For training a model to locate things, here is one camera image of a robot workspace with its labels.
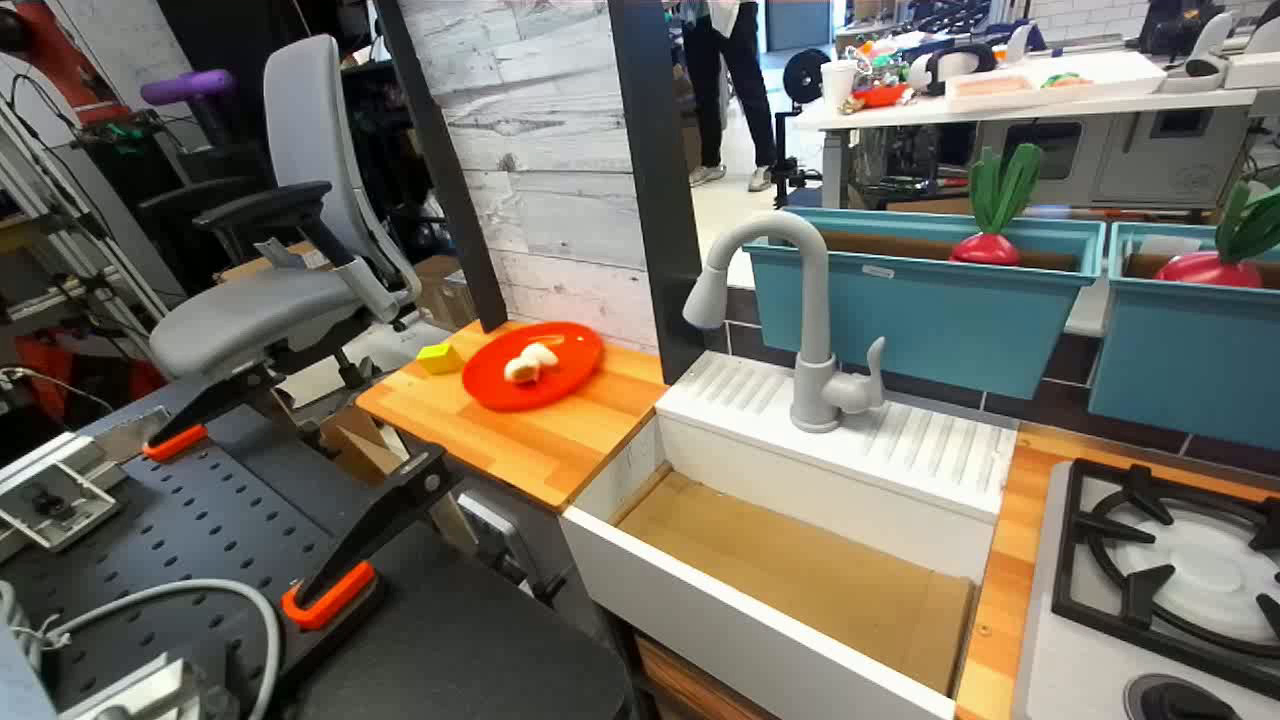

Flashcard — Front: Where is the small yellow toy block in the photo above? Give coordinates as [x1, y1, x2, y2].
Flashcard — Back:
[412, 340, 469, 381]

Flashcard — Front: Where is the orange round plate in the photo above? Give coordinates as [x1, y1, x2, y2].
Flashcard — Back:
[461, 319, 609, 417]

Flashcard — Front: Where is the small white toy food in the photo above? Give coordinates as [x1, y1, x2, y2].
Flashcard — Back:
[499, 340, 562, 386]

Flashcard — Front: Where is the grey toy faucet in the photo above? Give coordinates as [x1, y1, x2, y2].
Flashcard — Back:
[678, 206, 891, 434]

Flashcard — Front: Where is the brown cardboard box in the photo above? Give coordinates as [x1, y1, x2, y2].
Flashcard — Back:
[396, 252, 478, 334]

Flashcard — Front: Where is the white toy sink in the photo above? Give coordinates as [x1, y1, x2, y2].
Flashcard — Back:
[556, 348, 1021, 720]

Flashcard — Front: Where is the teal planter box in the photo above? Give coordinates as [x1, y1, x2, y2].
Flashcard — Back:
[1084, 217, 1280, 456]
[744, 203, 1113, 403]

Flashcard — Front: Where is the person in dark trousers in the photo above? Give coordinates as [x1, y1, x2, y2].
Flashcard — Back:
[677, 0, 783, 195]

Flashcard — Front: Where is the black orange bar clamp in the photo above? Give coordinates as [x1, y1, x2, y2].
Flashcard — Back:
[277, 446, 455, 636]
[137, 372, 272, 468]

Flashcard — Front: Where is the black rounded cover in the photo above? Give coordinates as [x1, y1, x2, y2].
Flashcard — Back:
[284, 522, 641, 720]

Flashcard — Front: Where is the red bowl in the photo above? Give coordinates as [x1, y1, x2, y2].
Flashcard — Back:
[853, 79, 913, 112]

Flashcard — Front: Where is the red toy radish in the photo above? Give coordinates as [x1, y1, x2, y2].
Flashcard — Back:
[949, 141, 1051, 268]
[1154, 174, 1280, 290]

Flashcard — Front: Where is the grey office chair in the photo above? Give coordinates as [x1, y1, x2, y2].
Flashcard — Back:
[131, 30, 455, 403]

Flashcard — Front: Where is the black perforated board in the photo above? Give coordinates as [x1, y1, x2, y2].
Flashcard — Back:
[0, 399, 445, 710]

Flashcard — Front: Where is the white work table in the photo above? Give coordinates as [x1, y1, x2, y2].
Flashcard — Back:
[813, 49, 1280, 213]

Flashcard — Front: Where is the toy gas stove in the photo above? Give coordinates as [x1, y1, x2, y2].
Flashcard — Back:
[1013, 456, 1280, 720]

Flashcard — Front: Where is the purple foam roll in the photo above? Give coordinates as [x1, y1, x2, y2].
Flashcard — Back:
[137, 66, 241, 112]

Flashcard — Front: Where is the black vertical post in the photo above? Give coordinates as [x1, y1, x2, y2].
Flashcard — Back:
[609, 0, 708, 386]

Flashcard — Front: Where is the black slanted post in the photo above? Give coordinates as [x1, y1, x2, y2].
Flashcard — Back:
[373, 0, 512, 334]

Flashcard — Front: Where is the grey cable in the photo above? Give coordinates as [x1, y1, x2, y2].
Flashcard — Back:
[23, 577, 289, 720]

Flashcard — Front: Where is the silver metal bracket plate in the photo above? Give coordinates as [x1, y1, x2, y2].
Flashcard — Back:
[0, 456, 122, 557]

